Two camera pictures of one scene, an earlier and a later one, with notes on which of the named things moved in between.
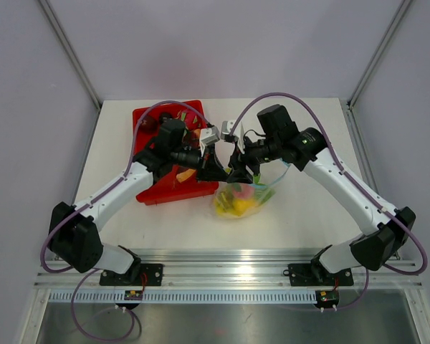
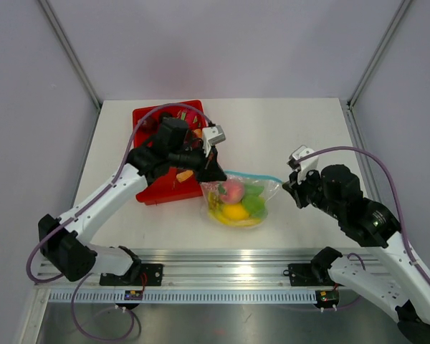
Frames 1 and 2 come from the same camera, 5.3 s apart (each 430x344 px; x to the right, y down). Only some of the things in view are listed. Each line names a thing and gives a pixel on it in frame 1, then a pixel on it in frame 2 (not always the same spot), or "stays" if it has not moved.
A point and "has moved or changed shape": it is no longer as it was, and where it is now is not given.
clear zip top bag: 240,200 has moved or changed shape
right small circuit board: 327,297 stays
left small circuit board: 133,294 stays
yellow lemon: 240,206 -> 236,211
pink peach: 247,191 -> 235,190
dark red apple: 148,125 stays
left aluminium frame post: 72,53 stays
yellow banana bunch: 223,205 has moved or changed shape
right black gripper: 239,173 -> 292,188
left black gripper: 211,169 stays
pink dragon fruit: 193,120 stays
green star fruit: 264,192 -> 255,206
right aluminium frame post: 398,16 stays
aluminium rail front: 231,269 stays
